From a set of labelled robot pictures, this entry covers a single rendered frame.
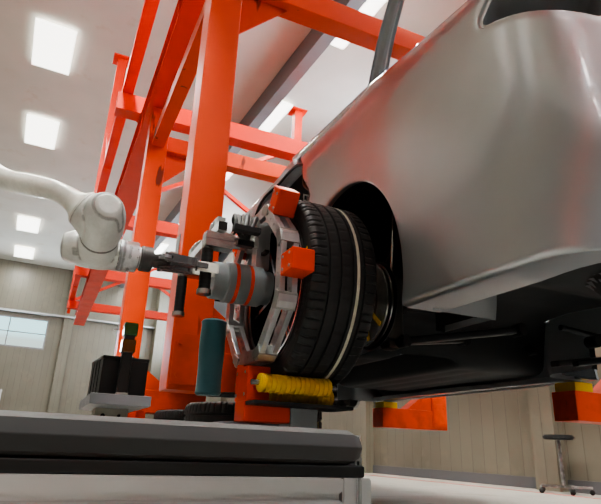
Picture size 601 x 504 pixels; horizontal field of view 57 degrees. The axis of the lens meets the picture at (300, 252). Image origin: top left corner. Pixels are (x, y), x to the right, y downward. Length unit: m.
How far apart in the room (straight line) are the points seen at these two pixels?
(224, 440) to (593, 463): 6.28
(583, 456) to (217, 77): 5.38
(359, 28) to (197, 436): 3.12
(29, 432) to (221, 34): 2.64
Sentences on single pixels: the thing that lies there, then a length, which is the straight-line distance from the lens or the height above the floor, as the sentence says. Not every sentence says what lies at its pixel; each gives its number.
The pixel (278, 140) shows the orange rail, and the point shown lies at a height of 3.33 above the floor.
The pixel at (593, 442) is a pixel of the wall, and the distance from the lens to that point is 6.64.
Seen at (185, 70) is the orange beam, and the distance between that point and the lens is 3.84.
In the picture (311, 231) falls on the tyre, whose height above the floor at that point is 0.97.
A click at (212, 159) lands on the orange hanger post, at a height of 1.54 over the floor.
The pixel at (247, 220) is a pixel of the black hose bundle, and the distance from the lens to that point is 1.77.
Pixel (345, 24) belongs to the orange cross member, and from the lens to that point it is 3.40.
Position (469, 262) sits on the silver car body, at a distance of 1.49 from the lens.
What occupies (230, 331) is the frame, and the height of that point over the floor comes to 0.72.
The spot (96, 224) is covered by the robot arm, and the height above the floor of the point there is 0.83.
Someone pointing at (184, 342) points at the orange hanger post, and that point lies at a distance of 2.26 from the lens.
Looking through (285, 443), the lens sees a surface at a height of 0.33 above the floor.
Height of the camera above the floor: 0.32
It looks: 20 degrees up
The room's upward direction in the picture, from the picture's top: 2 degrees clockwise
